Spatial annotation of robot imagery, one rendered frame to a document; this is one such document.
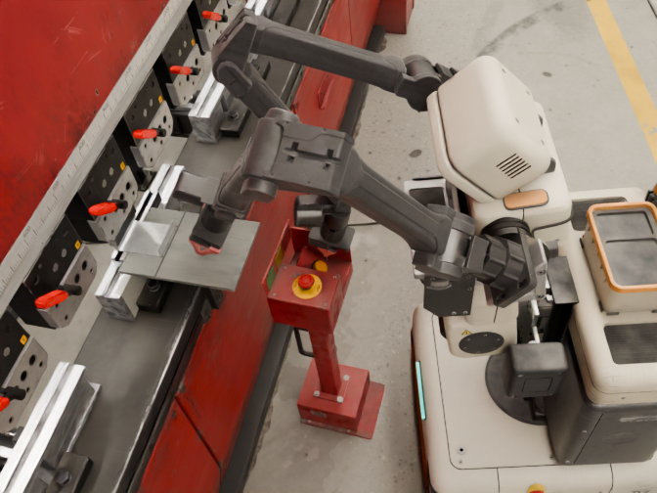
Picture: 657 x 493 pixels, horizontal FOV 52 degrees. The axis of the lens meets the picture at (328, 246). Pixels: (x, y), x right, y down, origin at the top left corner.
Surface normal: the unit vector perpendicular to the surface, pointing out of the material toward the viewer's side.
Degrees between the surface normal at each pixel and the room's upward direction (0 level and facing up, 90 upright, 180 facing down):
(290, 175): 26
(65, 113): 90
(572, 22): 0
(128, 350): 0
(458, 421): 0
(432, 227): 71
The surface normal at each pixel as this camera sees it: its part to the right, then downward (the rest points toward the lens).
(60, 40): 0.97, 0.14
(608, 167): -0.09, -0.60
